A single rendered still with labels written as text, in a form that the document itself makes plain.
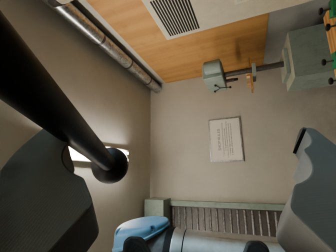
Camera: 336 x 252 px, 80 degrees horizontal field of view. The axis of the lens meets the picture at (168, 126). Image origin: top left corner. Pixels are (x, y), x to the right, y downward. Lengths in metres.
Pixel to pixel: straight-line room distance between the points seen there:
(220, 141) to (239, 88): 0.84
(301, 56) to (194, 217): 2.34
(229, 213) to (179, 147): 1.15
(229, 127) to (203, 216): 1.30
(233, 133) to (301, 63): 1.26
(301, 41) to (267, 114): 1.08
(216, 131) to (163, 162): 0.97
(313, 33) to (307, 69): 0.36
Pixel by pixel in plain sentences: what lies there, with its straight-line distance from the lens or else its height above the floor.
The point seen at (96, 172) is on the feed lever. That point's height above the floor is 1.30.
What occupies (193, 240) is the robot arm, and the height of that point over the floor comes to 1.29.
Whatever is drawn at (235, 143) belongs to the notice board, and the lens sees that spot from 3.03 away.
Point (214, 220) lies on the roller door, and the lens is 3.09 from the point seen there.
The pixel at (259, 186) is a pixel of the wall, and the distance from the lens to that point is 3.02.
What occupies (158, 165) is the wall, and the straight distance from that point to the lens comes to 3.32.
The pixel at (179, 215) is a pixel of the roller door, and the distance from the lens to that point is 3.20.
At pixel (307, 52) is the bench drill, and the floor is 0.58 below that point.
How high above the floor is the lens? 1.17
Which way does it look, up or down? 21 degrees up
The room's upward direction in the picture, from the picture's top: 96 degrees counter-clockwise
